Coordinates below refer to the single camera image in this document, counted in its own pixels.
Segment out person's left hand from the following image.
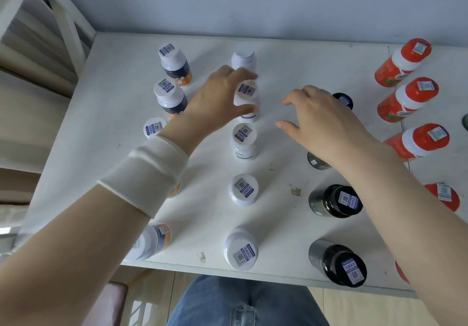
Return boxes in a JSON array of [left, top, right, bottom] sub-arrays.
[[160, 65, 260, 154]]

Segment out person's right hand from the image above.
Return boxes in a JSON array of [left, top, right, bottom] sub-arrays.
[[274, 85, 387, 176]]

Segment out black bottle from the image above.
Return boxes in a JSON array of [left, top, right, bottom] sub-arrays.
[[331, 92, 354, 110], [308, 184, 364, 219], [308, 240, 368, 288], [307, 152, 332, 171]]

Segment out white metal shelf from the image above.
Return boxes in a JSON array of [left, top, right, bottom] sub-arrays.
[[0, 0, 468, 299]]

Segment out person's right forearm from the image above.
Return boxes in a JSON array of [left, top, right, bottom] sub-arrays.
[[340, 143, 468, 326]]

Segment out person's left forearm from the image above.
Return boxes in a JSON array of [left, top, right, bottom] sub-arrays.
[[0, 117, 198, 326]]

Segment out person's blue jeans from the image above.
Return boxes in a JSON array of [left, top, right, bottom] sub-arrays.
[[166, 274, 330, 326]]

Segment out white knit wristband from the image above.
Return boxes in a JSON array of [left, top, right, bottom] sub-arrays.
[[97, 135, 190, 219]]

